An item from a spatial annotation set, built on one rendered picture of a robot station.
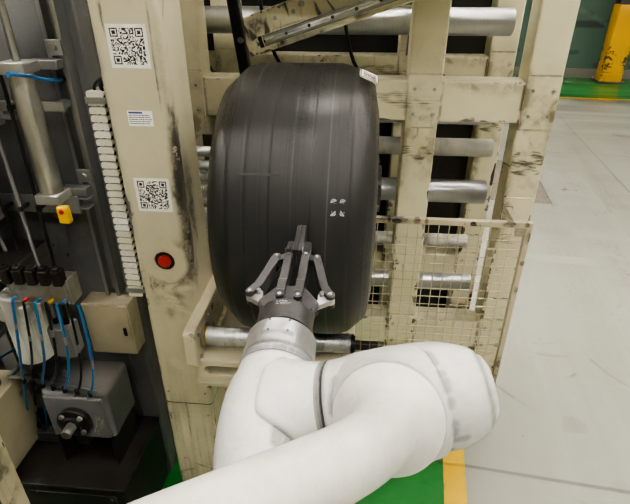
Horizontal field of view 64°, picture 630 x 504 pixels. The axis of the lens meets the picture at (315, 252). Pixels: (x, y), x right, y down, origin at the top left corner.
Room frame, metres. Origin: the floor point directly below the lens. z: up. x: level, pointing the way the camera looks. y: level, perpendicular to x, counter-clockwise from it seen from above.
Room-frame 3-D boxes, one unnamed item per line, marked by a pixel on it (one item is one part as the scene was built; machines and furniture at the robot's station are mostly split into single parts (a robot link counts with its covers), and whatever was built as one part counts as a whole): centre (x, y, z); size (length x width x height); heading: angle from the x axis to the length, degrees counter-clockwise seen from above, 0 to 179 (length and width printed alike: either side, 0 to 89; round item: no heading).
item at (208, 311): (1.05, 0.25, 0.90); 0.40 x 0.03 x 0.10; 175
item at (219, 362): (0.90, 0.09, 0.83); 0.36 x 0.09 x 0.06; 85
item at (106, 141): (1.02, 0.42, 1.19); 0.05 x 0.04 x 0.48; 175
